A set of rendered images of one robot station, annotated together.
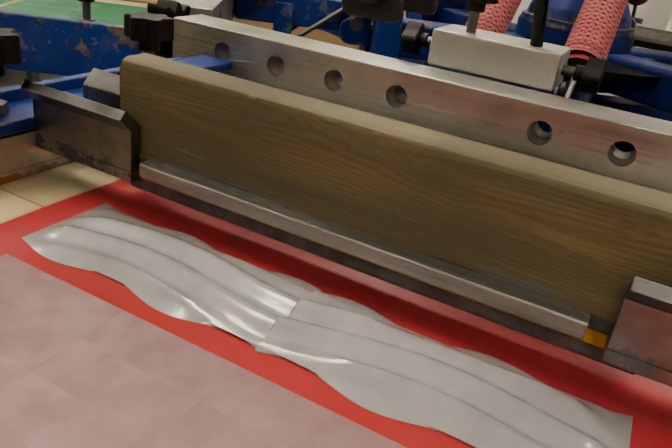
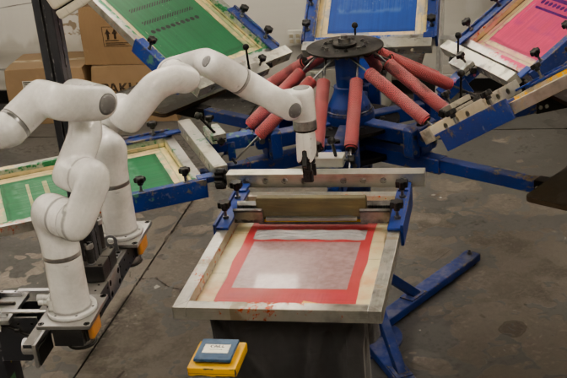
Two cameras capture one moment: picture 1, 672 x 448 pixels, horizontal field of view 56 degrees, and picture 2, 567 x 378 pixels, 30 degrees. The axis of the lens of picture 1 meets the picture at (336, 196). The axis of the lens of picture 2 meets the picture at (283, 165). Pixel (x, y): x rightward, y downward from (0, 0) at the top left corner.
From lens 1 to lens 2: 3.02 m
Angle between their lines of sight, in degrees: 10
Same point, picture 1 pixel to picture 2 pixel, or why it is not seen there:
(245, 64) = (255, 182)
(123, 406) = (296, 249)
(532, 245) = (344, 208)
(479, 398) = (343, 234)
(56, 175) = (240, 228)
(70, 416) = (291, 251)
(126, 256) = (275, 234)
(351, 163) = (310, 204)
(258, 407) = (313, 244)
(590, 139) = (355, 179)
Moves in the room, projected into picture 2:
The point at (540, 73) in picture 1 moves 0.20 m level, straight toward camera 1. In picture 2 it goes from (338, 164) to (338, 186)
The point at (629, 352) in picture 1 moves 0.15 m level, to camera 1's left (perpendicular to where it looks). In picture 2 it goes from (363, 219) to (317, 229)
